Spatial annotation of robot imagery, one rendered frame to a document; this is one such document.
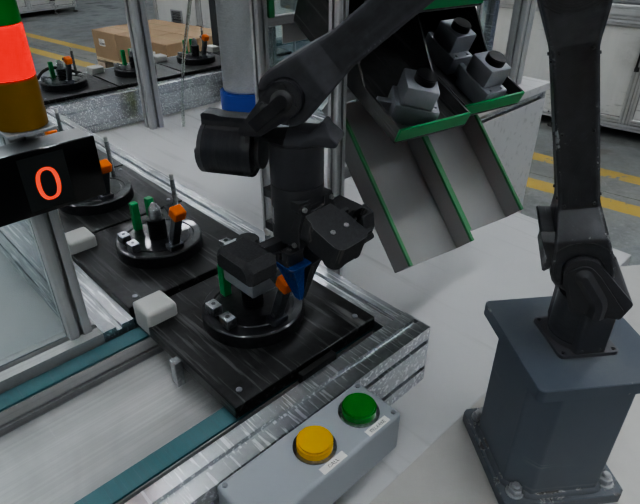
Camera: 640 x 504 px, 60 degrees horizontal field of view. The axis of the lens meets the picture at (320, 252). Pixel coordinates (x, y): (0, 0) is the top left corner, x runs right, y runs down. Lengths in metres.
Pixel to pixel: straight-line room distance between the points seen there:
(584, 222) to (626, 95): 4.04
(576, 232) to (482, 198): 0.47
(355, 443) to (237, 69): 1.17
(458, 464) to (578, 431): 0.17
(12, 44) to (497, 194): 0.76
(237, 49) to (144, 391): 1.04
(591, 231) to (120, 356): 0.60
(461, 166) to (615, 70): 3.63
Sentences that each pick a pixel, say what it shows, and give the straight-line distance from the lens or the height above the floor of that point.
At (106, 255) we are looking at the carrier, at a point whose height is 0.97.
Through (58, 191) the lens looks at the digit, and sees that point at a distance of 0.67.
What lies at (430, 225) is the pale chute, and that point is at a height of 1.02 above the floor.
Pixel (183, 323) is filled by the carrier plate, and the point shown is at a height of 0.97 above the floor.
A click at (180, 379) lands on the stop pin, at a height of 0.94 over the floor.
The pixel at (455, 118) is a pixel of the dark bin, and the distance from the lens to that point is 0.81.
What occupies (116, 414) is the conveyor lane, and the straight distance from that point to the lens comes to 0.76.
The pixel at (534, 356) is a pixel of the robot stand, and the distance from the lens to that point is 0.62.
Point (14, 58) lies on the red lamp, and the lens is 0.63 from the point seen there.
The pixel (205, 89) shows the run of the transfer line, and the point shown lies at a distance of 2.04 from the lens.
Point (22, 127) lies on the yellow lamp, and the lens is 0.64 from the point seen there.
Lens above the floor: 1.45
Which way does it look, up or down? 32 degrees down
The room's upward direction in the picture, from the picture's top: straight up
